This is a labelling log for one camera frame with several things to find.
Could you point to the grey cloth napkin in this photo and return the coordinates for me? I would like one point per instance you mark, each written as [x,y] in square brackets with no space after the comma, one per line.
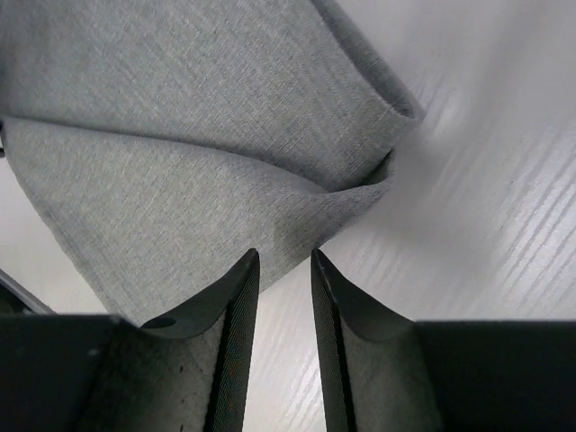
[160,140]

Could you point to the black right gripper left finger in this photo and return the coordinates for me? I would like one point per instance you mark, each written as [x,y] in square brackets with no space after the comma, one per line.
[185,370]

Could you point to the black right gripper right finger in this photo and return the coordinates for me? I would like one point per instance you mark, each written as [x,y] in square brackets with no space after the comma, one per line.
[372,371]

